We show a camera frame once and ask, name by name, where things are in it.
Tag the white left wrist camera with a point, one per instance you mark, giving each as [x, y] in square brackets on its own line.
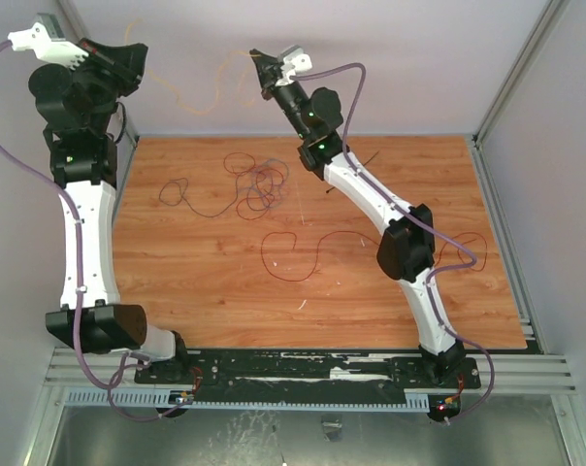
[48, 42]

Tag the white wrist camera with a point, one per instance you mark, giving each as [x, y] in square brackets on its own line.
[291, 62]
[48, 42]

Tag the black zip tie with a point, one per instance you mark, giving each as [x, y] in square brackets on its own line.
[364, 164]

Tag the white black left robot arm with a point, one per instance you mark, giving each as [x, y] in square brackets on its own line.
[83, 162]

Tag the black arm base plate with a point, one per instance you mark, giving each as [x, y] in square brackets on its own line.
[307, 377]

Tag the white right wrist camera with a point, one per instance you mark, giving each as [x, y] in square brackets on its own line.
[291, 62]

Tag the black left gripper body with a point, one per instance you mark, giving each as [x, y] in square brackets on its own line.
[103, 82]

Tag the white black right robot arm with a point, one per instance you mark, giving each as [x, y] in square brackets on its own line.
[407, 245]

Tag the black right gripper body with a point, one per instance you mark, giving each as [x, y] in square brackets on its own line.
[272, 78]

